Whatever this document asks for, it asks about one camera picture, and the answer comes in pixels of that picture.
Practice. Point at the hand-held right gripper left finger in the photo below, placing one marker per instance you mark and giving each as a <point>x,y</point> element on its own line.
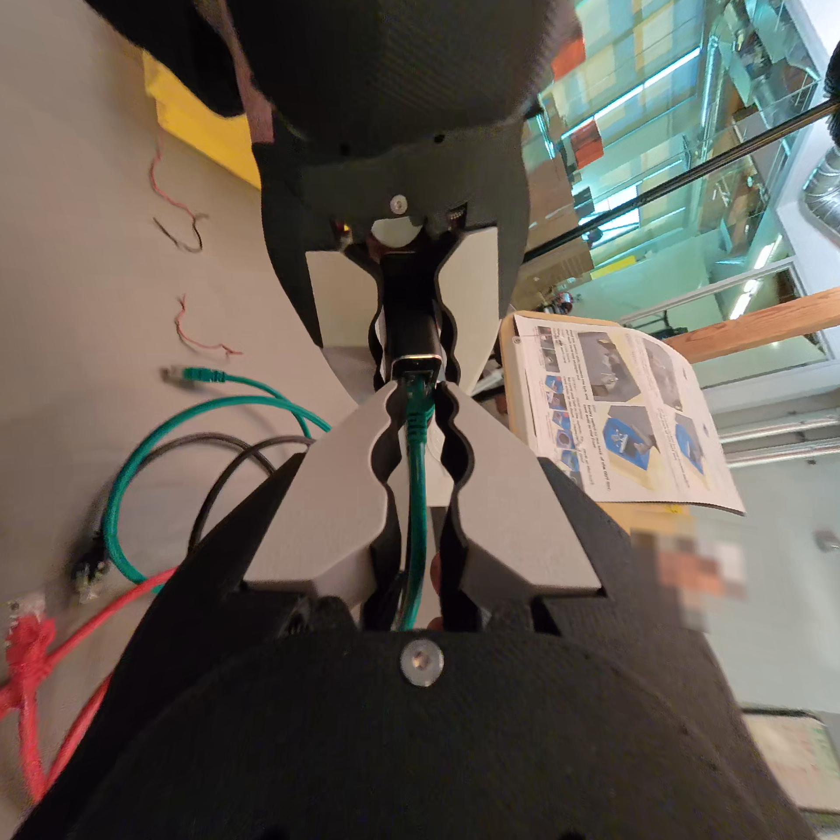
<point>321,512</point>

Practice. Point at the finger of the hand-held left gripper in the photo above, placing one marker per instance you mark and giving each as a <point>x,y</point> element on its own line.
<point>341,295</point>
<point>479,295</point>

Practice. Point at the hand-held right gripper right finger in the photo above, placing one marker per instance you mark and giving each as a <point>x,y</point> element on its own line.
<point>525,518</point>

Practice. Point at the black ethernet splitter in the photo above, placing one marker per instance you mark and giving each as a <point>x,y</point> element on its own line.
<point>410,315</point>

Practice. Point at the person's left forearm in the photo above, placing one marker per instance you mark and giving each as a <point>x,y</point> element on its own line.
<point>177,52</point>

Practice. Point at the instruction sheet on wooden stand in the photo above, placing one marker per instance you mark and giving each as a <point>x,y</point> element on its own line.
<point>510,367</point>

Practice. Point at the cardboard box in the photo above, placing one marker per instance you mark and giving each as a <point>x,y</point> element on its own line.
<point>558,210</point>

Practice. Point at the printed instruction sheet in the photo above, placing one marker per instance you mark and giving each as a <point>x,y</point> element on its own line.
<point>623,407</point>

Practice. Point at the orange box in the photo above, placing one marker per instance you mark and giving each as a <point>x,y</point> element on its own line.
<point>568,59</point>
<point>586,143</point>

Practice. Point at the yellow plastic bin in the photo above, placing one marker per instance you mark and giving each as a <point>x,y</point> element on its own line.
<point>197,131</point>

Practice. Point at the black pole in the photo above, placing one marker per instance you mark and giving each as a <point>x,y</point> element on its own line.
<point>689,175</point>

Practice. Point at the silver metal pipes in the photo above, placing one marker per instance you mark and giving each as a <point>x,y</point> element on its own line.
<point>787,425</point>

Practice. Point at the wooden beam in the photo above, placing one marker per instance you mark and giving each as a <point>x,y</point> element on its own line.
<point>774,321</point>

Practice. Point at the white handwritten label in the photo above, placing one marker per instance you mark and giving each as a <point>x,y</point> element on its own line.
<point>794,761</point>

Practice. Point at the silver ventilation duct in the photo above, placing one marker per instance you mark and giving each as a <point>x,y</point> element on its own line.
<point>827,190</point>

